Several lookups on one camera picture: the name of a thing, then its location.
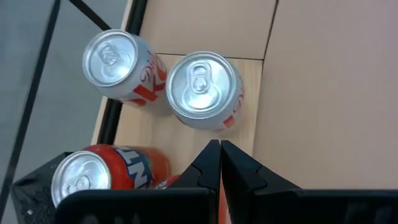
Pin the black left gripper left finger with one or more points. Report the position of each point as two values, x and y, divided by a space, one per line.
186 205

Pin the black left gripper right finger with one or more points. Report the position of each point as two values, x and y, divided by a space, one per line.
264 205

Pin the red Fanta can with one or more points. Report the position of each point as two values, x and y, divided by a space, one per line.
130 168

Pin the silver Diet Coke can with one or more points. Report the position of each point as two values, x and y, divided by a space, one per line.
200 87
109 57

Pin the black perforated box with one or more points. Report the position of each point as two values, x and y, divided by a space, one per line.
34 193

